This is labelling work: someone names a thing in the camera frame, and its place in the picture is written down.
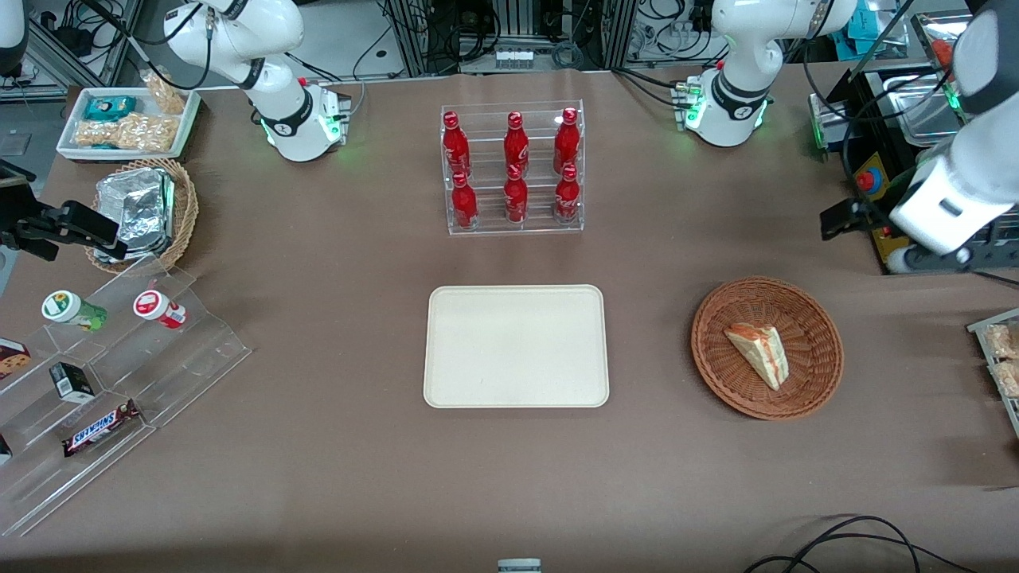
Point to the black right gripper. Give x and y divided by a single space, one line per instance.
16 216

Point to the round brown wicker basket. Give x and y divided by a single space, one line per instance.
804 318

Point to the green lidded drink cup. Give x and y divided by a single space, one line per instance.
72 309

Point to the small clear bag of nuts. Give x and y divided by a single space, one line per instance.
165 94

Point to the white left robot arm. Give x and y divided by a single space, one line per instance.
744 48

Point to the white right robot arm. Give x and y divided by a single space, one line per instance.
239 32

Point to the black food warmer case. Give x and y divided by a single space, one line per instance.
856 111

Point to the clear acrylic bottle rack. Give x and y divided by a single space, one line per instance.
486 199

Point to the aluminium frame rack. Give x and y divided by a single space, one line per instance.
517 24

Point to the teal snack packet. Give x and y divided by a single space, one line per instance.
110 107

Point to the red emergency stop knob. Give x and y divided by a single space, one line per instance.
866 181

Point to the small black carton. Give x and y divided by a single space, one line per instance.
72 382

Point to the steel side drawer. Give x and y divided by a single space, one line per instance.
828 127

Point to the light wicker basket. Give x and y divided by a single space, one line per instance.
187 207

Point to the triangular sandwich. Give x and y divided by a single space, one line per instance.
760 354

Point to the black power adapter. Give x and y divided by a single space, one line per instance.
70 40

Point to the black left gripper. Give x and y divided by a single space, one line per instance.
869 215

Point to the clear bag of crackers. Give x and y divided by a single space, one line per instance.
1009 379
1005 342

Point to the snickers chocolate bar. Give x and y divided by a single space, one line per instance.
99 428

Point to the large clear bag of nuts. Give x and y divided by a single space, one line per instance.
127 134

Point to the cream rectangular tray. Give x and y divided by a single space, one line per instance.
513 346

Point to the white plastic bin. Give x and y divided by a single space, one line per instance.
72 127

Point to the steel warmer pan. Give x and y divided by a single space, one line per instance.
907 103

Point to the aluminium foil food container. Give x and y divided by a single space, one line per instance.
139 207

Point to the red lidded drink cup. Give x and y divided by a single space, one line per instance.
159 307

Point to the red food in warmer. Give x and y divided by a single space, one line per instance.
941 52

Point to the red cola bottle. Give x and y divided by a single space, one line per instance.
567 197
516 147
464 205
566 143
455 147
516 199

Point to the yellow control panel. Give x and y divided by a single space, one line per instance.
861 161

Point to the teal paper box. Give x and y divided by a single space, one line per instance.
874 33

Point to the clear acrylic stepped shelf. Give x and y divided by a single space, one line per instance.
183 358

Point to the brown cookie box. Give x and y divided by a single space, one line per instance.
12 360

